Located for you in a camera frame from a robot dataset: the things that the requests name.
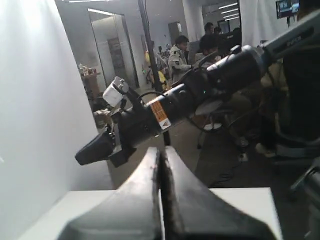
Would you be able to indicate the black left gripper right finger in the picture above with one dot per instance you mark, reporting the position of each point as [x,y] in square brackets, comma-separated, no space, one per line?
[192,212]

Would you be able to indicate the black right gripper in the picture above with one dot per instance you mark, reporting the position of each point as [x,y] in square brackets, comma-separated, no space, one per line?
[130,128]

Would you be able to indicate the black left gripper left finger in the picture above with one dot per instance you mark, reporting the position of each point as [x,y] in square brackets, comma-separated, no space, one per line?
[129,213]

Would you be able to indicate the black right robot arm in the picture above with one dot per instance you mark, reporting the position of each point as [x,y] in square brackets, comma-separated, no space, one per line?
[198,92]

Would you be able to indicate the white backdrop sheet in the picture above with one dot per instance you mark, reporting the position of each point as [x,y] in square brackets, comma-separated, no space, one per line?
[45,117]

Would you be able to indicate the black vertical pole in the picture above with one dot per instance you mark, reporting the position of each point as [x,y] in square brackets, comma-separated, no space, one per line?
[152,62]

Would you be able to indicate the person in beige jacket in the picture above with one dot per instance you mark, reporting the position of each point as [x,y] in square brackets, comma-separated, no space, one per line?
[177,62]

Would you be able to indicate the seated person dark hair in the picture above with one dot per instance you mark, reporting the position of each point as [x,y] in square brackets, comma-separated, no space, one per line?
[209,54]

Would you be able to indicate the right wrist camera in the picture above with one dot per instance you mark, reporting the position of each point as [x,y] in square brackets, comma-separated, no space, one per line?
[115,92]

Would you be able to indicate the wall monitor screen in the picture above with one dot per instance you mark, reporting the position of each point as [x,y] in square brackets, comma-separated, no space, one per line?
[286,8]

